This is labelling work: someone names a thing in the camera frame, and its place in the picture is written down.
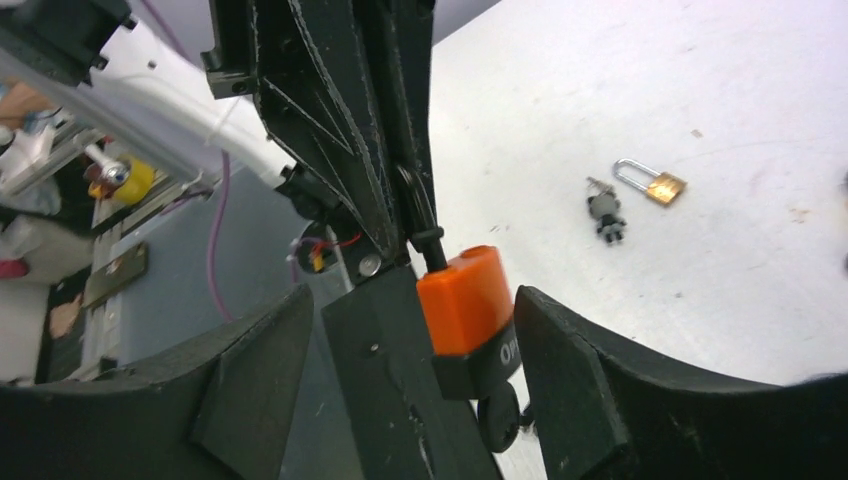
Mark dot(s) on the orange black padlock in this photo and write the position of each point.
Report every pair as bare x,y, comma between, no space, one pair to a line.
466,302

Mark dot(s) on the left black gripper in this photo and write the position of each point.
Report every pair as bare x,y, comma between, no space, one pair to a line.
305,63

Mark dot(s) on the small brass padlock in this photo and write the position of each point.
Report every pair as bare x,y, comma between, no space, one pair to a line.
663,189

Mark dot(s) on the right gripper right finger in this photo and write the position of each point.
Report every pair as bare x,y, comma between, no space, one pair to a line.
607,407

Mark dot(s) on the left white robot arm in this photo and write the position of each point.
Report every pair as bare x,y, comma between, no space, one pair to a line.
105,45

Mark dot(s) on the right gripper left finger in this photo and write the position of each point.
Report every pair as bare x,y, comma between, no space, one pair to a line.
217,406

